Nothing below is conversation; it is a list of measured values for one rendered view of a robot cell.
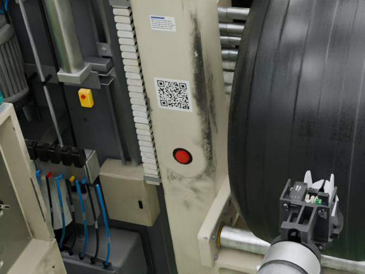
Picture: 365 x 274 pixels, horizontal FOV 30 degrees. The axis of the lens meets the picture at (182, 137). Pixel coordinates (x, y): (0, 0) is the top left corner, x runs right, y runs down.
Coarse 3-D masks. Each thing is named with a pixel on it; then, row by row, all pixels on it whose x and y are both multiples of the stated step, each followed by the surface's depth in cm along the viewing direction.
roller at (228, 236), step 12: (228, 228) 146; (240, 228) 146; (228, 240) 145; (240, 240) 144; (252, 240) 143; (264, 252) 143; (324, 264) 139; (336, 264) 137; (348, 264) 136; (360, 264) 135
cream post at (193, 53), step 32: (160, 0) 123; (192, 0) 121; (160, 32) 128; (192, 32) 125; (160, 64) 132; (192, 64) 130; (192, 96) 134; (224, 96) 146; (160, 128) 143; (192, 128) 140; (224, 128) 149; (160, 160) 149; (192, 160) 145; (224, 160) 153; (192, 192) 151; (192, 224) 158; (192, 256) 165
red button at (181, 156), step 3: (177, 153) 145; (180, 153) 144; (183, 153) 144; (186, 153) 144; (177, 156) 145; (180, 156) 145; (183, 156) 145; (186, 156) 144; (177, 159) 146; (180, 159) 146; (183, 159) 145; (186, 159) 145; (183, 162) 146
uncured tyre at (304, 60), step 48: (288, 0) 112; (336, 0) 110; (240, 48) 115; (288, 48) 109; (336, 48) 106; (240, 96) 113; (288, 96) 108; (336, 96) 105; (240, 144) 113; (288, 144) 109; (336, 144) 106; (240, 192) 118; (336, 240) 117
